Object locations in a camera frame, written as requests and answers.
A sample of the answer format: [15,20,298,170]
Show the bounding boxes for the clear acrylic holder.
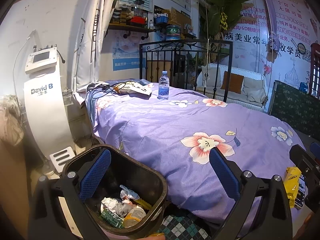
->
[60,90,74,107]

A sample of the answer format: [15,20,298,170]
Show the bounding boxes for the beige cloth pile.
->
[0,95,25,145]

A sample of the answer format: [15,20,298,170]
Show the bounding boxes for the white printed paper bag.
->
[114,81,152,96]

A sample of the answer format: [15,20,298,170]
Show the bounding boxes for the white wicker swing sofa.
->
[196,63,269,110]

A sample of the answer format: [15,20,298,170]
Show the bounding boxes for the purple floral bed sheet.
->
[85,80,307,224]

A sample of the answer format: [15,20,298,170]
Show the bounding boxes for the brown cardboard boxes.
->
[167,6,192,27]

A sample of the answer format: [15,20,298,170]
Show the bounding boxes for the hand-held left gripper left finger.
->
[27,149,112,240]

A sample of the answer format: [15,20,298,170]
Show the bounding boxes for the large printed wall banner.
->
[190,0,320,90]

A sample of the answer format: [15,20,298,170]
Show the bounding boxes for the black trash bin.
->
[62,144,168,233]

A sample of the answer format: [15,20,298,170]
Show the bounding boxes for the yellow snack packet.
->
[282,166,303,208]

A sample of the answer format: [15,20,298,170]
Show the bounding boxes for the wooden wall shelf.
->
[107,23,157,40]

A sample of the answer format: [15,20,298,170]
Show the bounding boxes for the person's plaid trousers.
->
[156,214,208,240]

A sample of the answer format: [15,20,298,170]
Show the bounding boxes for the blue green water jug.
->
[165,25,181,41]

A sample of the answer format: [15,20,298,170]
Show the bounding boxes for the black iron bed frame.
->
[139,39,233,103]

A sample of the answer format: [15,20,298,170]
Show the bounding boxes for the face wall poster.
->
[111,30,150,72]

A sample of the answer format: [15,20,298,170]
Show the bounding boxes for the white plastic bag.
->
[120,185,140,200]

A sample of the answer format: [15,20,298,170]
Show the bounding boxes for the black smartphone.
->
[294,174,307,210]

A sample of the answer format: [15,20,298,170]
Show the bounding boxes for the green floral cabinet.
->
[270,80,320,135]

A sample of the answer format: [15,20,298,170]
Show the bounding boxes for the brown cushion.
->
[220,71,244,94]

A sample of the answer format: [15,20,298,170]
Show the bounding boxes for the clear water bottle blue label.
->
[157,70,170,100]

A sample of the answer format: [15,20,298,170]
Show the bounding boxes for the cream drink bottle orange cap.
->
[124,205,147,228]

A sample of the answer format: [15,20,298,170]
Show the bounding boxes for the red base blender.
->
[130,0,148,27]

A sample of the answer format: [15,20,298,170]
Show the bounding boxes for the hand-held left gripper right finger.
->
[209,147,293,240]

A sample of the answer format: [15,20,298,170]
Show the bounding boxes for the purple folded umbrella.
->
[260,0,282,63]

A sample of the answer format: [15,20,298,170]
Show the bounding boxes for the white standing machine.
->
[14,30,77,173]

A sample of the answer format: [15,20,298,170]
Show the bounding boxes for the green banana plant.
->
[191,0,262,55]

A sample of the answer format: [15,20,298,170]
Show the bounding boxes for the blue plastic basket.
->
[154,12,167,25]

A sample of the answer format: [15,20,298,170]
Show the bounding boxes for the black cables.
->
[86,82,120,99]

